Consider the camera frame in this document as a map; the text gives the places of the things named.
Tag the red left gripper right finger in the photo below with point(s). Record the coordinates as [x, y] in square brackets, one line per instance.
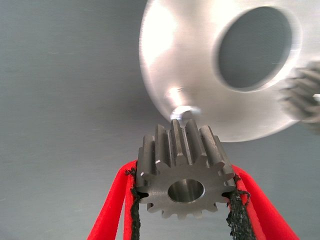
[260, 212]

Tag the dark grey table cloth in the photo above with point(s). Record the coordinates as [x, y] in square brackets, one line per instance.
[62, 87]

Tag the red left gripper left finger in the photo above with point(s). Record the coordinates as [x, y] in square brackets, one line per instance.
[115, 207]

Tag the round metal plate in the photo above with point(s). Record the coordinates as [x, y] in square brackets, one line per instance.
[175, 62]

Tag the small steel gear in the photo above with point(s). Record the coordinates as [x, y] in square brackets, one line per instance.
[300, 97]
[155, 185]

